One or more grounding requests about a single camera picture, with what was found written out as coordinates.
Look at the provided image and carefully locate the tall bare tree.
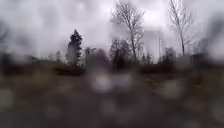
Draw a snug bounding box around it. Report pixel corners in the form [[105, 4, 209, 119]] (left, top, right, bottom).
[[110, 0, 146, 63]]

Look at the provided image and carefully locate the brownish grass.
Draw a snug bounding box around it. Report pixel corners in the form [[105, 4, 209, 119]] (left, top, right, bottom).
[[0, 64, 98, 108], [136, 66, 224, 114]]

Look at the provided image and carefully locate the thin bare tree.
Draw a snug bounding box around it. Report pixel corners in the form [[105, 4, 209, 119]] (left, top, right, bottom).
[[167, 0, 196, 58]]

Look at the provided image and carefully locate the dark asphalt path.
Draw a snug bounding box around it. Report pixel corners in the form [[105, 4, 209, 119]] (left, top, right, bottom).
[[0, 78, 224, 128]]

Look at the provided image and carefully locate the dark conifer tree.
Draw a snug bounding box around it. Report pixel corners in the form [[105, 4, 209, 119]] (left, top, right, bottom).
[[65, 29, 84, 68]]

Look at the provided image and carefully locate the row of trees and bushes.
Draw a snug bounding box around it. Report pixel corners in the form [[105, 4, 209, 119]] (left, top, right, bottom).
[[0, 29, 224, 77]]

